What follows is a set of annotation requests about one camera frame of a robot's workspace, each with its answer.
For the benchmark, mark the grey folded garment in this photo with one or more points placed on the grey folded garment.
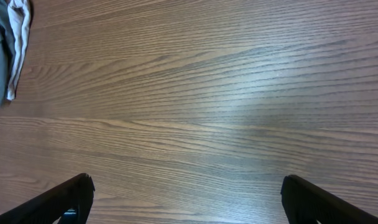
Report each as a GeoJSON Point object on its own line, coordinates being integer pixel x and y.
{"type": "Point", "coordinates": [7, 51]}

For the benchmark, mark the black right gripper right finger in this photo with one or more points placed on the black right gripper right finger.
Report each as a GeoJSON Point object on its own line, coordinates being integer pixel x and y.
{"type": "Point", "coordinates": [306, 203]}

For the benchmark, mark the beige folded garment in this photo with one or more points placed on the beige folded garment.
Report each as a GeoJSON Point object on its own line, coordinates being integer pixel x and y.
{"type": "Point", "coordinates": [19, 12]}

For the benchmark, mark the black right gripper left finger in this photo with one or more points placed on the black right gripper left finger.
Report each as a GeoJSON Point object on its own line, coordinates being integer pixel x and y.
{"type": "Point", "coordinates": [69, 202]}

